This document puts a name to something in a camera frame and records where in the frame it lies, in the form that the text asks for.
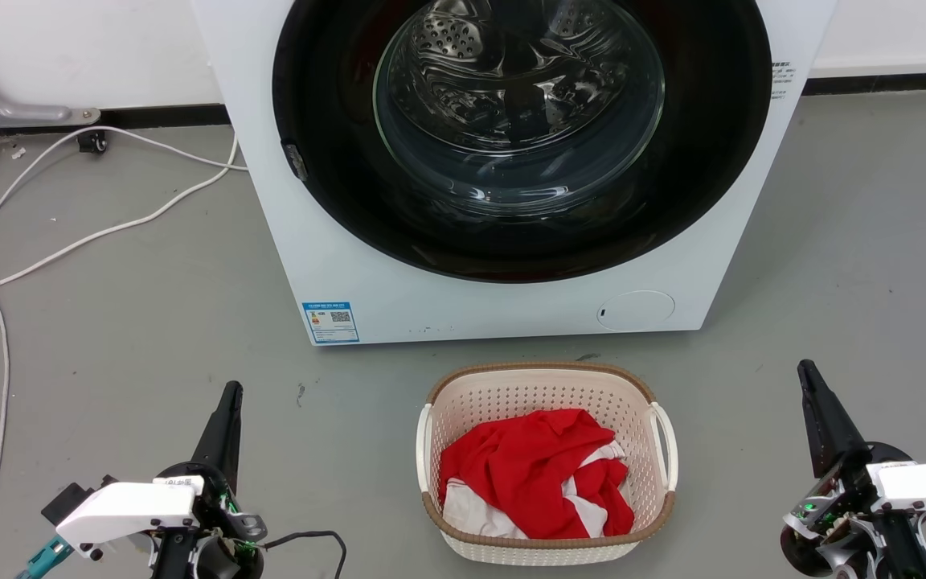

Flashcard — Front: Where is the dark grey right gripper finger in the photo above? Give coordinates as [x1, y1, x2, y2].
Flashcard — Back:
[804, 360, 871, 470]
[798, 360, 838, 480]

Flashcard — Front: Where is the blue energy label sticker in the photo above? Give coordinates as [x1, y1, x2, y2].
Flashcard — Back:
[302, 302, 360, 345]

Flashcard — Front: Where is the thin black left gripper cable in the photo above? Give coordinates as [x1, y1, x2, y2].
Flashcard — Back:
[260, 530, 348, 573]

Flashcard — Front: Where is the cream perforated laundry basket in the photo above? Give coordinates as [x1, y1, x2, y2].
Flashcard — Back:
[416, 361, 679, 567]

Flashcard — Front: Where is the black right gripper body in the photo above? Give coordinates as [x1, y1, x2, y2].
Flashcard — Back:
[780, 441, 914, 578]

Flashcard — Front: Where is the white front-load washing machine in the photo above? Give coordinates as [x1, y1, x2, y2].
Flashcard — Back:
[190, 0, 839, 347]

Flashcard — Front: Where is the white power cable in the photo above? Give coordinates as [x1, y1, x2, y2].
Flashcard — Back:
[0, 126, 249, 314]

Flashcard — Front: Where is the teal connector piece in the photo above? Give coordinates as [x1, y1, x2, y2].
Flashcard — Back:
[16, 537, 75, 579]

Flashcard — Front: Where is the thin white cable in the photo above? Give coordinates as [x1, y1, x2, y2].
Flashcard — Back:
[0, 129, 110, 579]

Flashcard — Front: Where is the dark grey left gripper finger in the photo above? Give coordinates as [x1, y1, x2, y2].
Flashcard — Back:
[222, 383, 244, 488]
[190, 383, 236, 470]

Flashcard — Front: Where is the red and white garment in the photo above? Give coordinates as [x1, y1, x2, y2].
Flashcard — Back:
[438, 409, 636, 540]

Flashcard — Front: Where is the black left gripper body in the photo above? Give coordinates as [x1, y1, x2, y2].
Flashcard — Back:
[156, 462, 268, 579]

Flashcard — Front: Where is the round white filter cover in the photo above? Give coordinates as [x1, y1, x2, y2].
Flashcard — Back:
[596, 290, 676, 332]

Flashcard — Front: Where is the black round washer door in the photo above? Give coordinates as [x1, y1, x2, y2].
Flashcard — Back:
[272, 0, 774, 285]

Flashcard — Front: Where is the black text warning label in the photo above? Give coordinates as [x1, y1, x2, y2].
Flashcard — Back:
[769, 58, 797, 102]

